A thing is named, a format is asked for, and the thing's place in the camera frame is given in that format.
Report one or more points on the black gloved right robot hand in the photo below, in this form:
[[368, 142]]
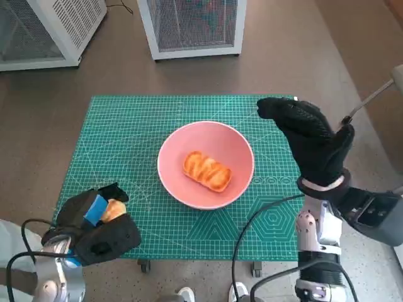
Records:
[[315, 141]]

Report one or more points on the grey chair with metal leg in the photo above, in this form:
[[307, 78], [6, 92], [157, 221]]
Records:
[[374, 96]]

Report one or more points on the oblong twisted toy bread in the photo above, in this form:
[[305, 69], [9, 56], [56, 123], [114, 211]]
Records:
[[206, 171]]

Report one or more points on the white mesh front cabinet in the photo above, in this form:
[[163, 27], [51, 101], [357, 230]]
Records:
[[195, 25]]

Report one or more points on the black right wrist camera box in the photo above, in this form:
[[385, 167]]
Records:
[[378, 217]]

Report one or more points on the pink bowl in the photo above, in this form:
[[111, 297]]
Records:
[[201, 135]]

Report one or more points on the green cutting mat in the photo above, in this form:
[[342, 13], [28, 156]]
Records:
[[126, 141]]

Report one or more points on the black table caster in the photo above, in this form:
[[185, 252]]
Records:
[[256, 269], [145, 266]]

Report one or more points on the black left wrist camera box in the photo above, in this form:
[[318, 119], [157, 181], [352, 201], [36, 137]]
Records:
[[113, 239]]

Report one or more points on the white furniture edge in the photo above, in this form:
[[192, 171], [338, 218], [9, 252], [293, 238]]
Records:
[[398, 261]]

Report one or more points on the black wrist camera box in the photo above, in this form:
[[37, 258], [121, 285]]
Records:
[[378, 217], [113, 239]]

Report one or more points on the person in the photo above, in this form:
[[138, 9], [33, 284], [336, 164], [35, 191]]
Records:
[[239, 291], [12, 239]]

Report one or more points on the round toy bread bun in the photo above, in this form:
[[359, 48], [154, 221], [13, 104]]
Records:
[[115, 210]]

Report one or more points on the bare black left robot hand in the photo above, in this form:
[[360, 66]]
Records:
[[72, 204]]

